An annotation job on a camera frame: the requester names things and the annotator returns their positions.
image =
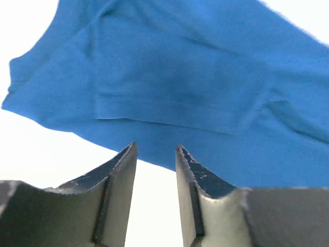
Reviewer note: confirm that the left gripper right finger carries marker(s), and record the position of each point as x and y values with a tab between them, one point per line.
216	213

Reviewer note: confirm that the blue t shirt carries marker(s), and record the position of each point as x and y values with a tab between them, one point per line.
244	90

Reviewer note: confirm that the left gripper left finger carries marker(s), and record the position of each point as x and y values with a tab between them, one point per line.
91	210

